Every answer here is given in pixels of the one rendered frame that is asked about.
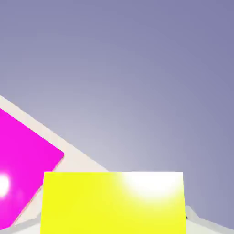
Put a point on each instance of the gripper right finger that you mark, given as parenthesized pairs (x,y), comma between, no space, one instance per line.
(199,227)

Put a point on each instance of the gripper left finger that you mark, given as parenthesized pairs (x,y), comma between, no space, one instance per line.
(27,229)

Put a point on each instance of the large magenta box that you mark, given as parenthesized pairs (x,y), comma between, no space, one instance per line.
(25,157)

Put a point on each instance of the small yellow cube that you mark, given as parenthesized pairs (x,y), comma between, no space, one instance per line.
(102,204)

